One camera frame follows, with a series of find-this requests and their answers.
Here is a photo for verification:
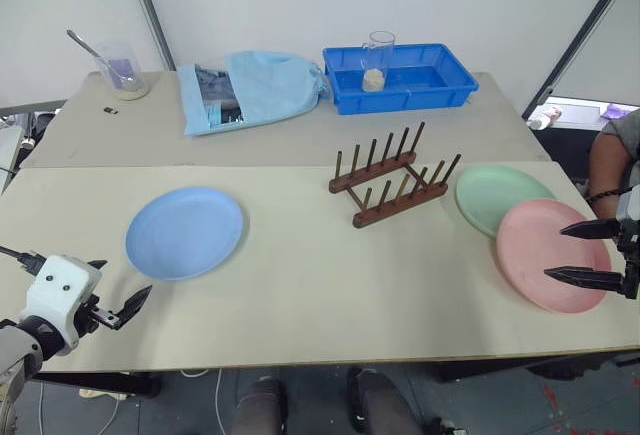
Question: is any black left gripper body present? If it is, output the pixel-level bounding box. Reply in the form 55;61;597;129
73;294;124;340

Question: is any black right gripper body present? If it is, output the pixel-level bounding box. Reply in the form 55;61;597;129
617;218;640;302

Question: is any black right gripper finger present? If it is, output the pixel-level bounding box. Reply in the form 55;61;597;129
559;218;623;242
543;265;627;297

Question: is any wooden dish rack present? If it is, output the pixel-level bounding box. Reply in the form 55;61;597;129
327;121;463;230

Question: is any pink plastic plate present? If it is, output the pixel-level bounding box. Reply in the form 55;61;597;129
495;198;613;315

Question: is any blue plastic plate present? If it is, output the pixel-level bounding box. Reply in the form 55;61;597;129
124;185;248;283

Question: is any person grey shirt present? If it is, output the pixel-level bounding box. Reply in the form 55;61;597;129
601;106;640;157

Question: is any green plastic plate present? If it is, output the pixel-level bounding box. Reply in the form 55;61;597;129
454;164;558;243

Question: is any purple cloth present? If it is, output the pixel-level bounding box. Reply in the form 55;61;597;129
601;102;632;121

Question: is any white plastic bottle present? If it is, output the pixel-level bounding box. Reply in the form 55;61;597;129
528;106;562;132

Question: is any dark rounded shape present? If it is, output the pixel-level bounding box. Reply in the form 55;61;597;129
346;366;427;435
231;376;290;435

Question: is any wide glass beaker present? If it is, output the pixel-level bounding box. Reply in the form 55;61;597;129
94;40;151;102

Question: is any grey tent pole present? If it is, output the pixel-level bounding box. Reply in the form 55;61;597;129
121;0;177;73
521;0;640;122

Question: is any metal spoon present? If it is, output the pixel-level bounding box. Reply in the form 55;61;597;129
65;29;127;88

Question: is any blue plastic bin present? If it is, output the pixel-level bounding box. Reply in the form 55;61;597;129
321;43;480;117

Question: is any tall glass measuring jug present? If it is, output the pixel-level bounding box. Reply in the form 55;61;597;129
360;30;397;93

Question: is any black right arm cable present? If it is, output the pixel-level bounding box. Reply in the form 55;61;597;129
586;185;633;203

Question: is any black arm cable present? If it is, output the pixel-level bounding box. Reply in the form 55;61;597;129
0;245;49;276
586;185;633;203

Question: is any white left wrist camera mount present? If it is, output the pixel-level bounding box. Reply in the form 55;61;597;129
18;254;104;352

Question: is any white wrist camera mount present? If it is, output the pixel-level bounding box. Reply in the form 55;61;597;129
615;185;640;223
18;254;104;352

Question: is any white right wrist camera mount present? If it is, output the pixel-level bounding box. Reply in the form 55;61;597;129
615;185;640;223

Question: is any black table frame bar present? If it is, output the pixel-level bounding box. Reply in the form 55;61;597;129
29;370;162;397

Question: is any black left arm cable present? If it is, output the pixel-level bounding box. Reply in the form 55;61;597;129
0;245;49;276

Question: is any white floor cable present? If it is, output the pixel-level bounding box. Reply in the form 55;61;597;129
182;366;225;435

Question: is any light blue drawstring bag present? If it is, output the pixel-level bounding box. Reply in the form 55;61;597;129
178;50;332;138

